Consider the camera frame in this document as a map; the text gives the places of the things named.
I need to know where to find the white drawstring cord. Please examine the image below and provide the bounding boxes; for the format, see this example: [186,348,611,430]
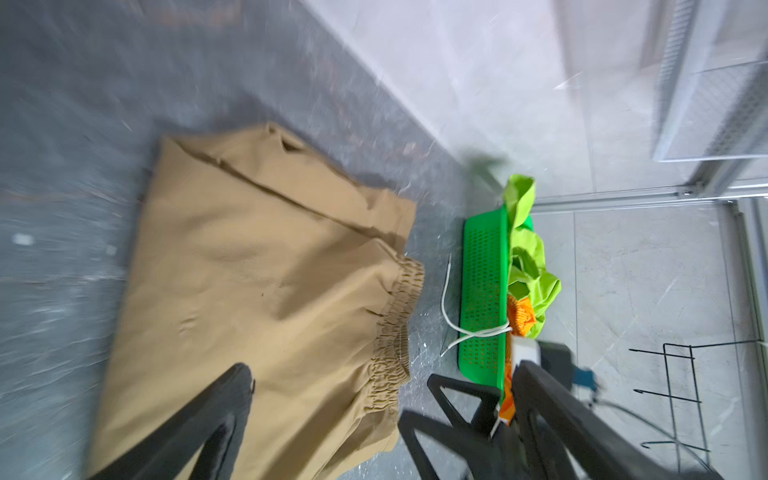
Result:
[439,253,513,358]

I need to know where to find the lime green shorts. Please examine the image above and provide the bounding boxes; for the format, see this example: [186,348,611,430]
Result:
[503,174,562,339]

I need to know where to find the white wire mesh basket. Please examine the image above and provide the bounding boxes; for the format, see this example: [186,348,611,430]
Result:
[652,1,767,163]

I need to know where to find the green plastic basket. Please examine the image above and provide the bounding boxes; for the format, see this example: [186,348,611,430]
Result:
[458,208,509,390]

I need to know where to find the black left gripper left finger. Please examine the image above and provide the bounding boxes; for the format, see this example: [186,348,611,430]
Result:
[92,363,254,479]

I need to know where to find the black wire hook rack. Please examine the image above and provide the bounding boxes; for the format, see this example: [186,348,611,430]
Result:
[628,339,767,472]

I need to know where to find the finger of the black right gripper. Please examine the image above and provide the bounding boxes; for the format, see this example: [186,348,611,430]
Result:
[427,374,501,435]
[398,411,508,479]

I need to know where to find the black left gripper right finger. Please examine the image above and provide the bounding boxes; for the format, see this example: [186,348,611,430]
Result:
[512,361,721,479]

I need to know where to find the tan khaki shorts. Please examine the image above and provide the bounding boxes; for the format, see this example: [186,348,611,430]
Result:
[88,123,425,479]

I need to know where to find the orange shorts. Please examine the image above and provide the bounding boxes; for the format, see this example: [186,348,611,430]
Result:
[499,294,536,424]

